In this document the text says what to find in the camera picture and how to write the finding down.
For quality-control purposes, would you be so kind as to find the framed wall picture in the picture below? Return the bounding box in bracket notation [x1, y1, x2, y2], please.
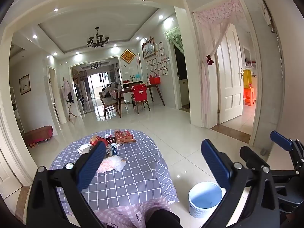
[142, 37, 156, 60]

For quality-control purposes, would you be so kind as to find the yellow cabinet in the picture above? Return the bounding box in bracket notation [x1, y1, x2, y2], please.
[244, 69, 253, 89]

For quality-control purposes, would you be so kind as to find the white paper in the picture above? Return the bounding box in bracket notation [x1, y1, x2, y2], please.
[76, 144, 92, 156]

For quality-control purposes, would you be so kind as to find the large red snack packet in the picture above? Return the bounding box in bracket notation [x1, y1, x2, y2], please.
[115, 130, 137, 144]

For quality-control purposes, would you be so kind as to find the white panel door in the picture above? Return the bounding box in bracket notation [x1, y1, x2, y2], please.
[217, 24, 245, 125]

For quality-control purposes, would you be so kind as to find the small red snack packet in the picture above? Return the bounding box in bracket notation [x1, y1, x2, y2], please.
[90, 135, 106, 148]

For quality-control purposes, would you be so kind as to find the pink checked cloth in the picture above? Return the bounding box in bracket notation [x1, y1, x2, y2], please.
[94, 197, 175, 228]

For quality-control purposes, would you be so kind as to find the pink floral door curtain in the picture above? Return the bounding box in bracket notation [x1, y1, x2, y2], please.
[193, 0, 245, 129]

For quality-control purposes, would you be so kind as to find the coat stand with clothes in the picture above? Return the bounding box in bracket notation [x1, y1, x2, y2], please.
[60, 77, 78, 121]

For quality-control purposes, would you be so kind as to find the purple checked tablecloth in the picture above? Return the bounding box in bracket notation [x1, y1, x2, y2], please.
[49, 129, 180, 219]

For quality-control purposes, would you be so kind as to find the wooden chair with red cover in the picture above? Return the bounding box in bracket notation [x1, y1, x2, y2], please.
[130, 84, 151, 114]

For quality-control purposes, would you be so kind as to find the plain wooden chair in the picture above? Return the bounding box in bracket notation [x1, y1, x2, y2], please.
[99, 92, 119, 120]

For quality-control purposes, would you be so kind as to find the small framed ink picture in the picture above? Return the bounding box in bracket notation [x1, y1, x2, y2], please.
[19, 74, 31, 95]

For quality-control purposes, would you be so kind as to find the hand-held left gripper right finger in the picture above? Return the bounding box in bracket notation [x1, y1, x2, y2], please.
[201, 139, 281, 228]

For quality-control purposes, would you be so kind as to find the wall mirror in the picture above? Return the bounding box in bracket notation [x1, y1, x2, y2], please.
[243, 46, 252, 64]

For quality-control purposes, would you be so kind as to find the black chandelier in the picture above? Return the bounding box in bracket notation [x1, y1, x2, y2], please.
[86, 27, 110, 48]

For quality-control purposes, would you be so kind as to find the wooden dining table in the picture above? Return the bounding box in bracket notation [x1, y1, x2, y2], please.
[114, 83, 165, 118]

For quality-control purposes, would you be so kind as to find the red gift bag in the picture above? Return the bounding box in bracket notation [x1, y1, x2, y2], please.
[149, 72, 161, 85]

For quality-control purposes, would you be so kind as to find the pink white plastic bag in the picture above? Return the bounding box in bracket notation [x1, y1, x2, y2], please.
[96, 155, 126, 173]

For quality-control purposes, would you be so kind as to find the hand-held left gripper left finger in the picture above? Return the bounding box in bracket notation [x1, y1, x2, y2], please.
[27, 141, 107, 228]

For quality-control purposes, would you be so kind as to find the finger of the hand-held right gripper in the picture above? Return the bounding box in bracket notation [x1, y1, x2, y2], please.
[270, 131, 304, 171]
[239, 145, 297, 177]

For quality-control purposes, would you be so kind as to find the white metal rack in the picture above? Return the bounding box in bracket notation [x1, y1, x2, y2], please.
[9, 87, 25, 133]

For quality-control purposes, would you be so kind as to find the group of paper wall certificates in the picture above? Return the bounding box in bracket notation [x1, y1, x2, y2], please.
[145, 41, 169, 76]

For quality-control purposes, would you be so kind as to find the red upholstered bench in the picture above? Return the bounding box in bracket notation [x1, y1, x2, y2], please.
[22, 125, 53, 146]

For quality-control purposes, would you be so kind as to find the gold red diamond wall hanging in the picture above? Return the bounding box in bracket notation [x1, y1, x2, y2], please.
[120, 49, 136, 65]

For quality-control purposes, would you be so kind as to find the orange plastic stool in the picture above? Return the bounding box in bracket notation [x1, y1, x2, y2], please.
[243, 87, 255, 106]

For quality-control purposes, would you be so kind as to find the white plastic waste bin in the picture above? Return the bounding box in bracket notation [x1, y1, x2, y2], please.
[188, 182, 224, 219]

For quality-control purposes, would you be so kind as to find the person's black trouser leg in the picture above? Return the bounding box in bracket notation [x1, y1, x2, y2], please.
[144, 209, 181, 228]

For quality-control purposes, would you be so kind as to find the green curtain valance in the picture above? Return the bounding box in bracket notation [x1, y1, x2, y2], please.
[163, 26, 181, 44]

